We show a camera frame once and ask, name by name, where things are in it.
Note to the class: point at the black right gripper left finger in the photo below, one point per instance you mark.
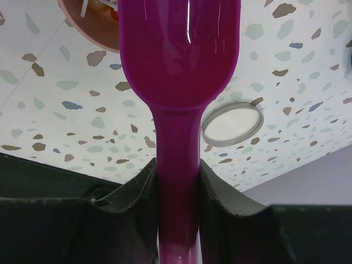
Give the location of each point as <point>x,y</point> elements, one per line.
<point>52,215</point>

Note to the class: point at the round silver jar lid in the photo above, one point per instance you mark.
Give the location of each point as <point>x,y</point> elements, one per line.
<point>231,124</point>

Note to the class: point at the magenta plastic scoop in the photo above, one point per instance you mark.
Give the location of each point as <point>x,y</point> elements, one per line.
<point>178,56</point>

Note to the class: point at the pink tray of lollipops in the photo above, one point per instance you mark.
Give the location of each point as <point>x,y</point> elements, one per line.
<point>97,27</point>

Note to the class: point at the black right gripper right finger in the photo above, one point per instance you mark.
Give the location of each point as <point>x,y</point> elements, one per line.
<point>236,229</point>

